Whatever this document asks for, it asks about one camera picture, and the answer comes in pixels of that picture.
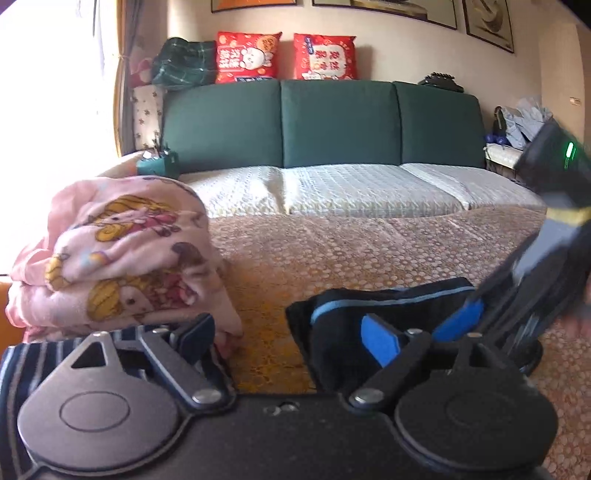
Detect cream covered armchair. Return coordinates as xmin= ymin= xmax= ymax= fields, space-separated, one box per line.
xmin=484 ymin=143 xmax=532 ymax=181

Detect green tissue box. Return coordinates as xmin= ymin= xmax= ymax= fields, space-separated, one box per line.
xmin=137 ymin=148 xmax=181 ymax=178

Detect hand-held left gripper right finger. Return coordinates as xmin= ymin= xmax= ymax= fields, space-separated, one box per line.
xmin=347 ymin=314 xmax=502 ymax=412

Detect dark striped garment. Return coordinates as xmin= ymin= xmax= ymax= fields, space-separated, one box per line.
xmin=0 ymin=323 xmax=234 ymax=480

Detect white floral bag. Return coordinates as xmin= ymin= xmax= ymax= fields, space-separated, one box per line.
xmin=131 ymin=85 xmax=164 ymax=151

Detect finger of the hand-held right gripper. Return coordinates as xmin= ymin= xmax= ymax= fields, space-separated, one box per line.
xmin=433 ymin=295 xmax=486 ymax=345

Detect cream quilted sofa cover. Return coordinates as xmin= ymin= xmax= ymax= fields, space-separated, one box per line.
xmin=95 ymin=152 xmax=548 ymax=219

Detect green sofa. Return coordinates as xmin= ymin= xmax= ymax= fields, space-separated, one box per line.
xmin=95 ymin=79 xmax=548 ymax=217

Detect black pants with blue stripes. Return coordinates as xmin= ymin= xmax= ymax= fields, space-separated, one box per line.
xmin=285 ymin=277 xmax=485 ymax=394

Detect pile of grey clothes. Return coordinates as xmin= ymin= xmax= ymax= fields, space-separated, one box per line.
xmin=494 ymin=95 xmax=555 ymax=151

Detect patterned lace tablecloth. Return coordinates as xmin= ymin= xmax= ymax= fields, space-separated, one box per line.
xmin=203 ymin=205 xmax=591 ymax=416

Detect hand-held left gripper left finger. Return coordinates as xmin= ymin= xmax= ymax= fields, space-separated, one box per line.
xmin=69 ymin=312 xmax=236 ymax=411

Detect red cartoon rabbit cushion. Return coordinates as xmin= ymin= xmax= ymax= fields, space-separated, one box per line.
xmin=293 ymin=33 xmax=356 ymax=81
xmin=215 ymin=31 xmax=282 ymax=85

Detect wide framed wall picture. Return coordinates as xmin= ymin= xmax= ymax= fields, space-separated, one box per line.
xmin=311 ymin=0 xmax=458 ymax=31

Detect pink cartoon blanket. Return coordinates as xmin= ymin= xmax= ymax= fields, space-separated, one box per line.
xmin=6 ymin=175 xmax=244 ymax=344

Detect black telephone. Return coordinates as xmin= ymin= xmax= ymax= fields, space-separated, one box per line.
xmin=418 ymin=71 xmax=465 ymax=92

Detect green plaid cushion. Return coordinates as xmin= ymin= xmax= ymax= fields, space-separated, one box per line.
xmin=151 ymin=37 xmax=218 ymax=90

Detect pink plush item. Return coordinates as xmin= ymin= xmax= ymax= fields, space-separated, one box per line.
xmin=129 ymin=58 xmax=155 ymax=88

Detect window curtain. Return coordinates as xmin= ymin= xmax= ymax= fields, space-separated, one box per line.
xmin=92 ymin=0 xmax=139 ymax=158

